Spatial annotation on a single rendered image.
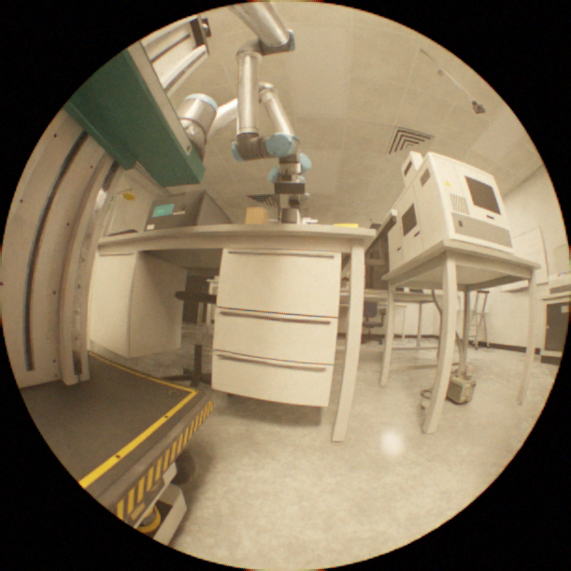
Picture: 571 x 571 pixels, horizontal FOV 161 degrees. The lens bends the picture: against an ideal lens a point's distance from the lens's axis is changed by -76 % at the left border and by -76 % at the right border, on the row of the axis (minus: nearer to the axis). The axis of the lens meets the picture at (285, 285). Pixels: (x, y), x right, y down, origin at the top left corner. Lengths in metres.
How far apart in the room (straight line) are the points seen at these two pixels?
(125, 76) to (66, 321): 0.52
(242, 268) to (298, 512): 0.88
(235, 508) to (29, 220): 0.84
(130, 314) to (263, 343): 0.80
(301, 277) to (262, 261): 0.17
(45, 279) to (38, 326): 0.11
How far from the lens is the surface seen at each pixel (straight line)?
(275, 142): 0.75
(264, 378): 0.83
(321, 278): 0.78
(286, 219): 0.83
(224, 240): 0.91
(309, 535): 0.64
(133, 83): 0.48
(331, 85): 2.48
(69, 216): 0.61
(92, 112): 0.59
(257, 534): 0.63
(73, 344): 0.59
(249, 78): 0.95
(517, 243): 4.39
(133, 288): 1.26
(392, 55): 2.42
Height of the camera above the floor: 0.57
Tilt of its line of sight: 7 degrees up
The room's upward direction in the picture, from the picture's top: 5 degrees clockwise
